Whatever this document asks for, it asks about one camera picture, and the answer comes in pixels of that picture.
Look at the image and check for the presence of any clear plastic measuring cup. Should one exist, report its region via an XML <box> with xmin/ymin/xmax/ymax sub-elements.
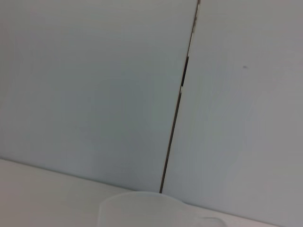
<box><xmin>98</xmin><ymin>191</ymin><xmax>228</xmax><ymax>227</ymax></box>

